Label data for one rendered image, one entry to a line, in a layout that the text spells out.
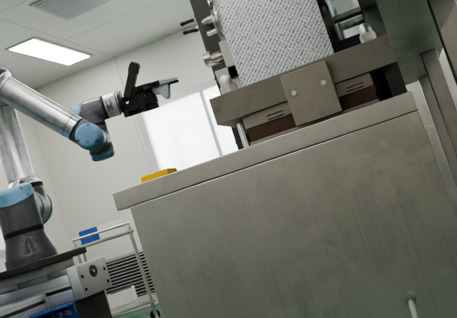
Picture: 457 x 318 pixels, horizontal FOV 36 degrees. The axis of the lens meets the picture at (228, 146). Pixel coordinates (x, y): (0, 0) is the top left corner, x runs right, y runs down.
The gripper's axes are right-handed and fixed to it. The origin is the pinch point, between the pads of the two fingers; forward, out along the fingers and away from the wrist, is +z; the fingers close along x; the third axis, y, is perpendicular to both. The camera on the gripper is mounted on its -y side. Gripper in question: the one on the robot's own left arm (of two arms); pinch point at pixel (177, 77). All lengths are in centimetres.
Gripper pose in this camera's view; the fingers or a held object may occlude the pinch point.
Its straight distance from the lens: 222.4
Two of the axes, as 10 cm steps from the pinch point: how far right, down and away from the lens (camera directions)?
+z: 9.5, -3.0, 0.3
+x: 0.4, 0.4, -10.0
